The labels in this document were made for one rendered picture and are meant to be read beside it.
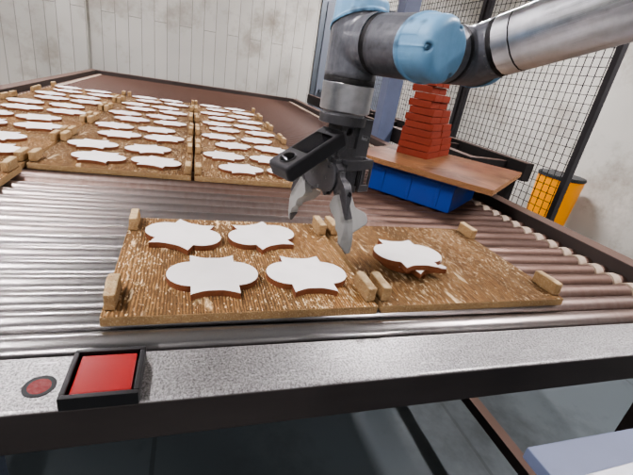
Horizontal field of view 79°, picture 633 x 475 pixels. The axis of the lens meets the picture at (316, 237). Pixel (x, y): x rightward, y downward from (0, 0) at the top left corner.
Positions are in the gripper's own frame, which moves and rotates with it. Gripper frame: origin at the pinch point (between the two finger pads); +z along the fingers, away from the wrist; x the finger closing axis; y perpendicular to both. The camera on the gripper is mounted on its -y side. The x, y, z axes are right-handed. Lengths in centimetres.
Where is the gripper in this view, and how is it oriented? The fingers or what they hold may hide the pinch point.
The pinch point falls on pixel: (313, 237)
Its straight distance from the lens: 64.8
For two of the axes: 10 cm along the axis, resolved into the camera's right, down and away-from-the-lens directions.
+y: 7.6, -1.5, 6.3
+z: -1.5, 9.1, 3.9
